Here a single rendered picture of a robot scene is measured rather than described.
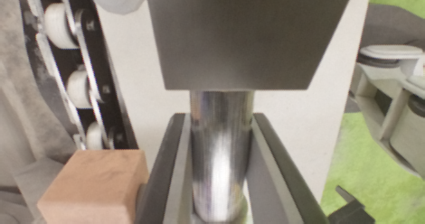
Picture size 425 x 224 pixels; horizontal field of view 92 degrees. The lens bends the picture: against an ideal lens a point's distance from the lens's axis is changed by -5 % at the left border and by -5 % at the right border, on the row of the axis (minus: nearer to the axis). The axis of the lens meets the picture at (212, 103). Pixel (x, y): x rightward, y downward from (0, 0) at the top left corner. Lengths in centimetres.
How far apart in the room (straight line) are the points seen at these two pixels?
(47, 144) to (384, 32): 107
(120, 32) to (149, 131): 10
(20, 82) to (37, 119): 5
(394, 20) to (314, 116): 86
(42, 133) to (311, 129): 34
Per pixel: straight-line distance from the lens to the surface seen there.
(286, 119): 23
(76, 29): 22
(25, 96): 34
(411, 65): 98
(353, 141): 153
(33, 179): 35
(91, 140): 27
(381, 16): 104
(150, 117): 22
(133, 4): 18
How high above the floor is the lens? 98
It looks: 61 degrees down
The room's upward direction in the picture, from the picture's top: 177 degrees clockwise
